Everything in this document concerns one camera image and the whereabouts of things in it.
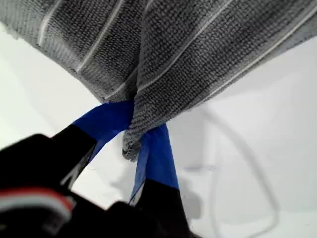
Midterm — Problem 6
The grey striped towel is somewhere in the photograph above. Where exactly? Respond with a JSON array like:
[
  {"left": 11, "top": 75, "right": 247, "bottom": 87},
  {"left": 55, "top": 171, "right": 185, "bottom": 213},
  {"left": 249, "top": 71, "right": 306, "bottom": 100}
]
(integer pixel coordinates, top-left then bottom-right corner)
[{"left": 0, "top": 0, "right": 317, "bottom": 163}]

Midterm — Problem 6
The white cable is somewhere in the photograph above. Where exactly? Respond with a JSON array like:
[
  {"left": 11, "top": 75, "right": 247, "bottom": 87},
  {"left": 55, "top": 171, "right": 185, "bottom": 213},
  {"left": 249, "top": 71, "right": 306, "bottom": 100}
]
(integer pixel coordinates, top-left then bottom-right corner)
[{"left": 203, "top": 109, "right": 282, "bottom": 238}]

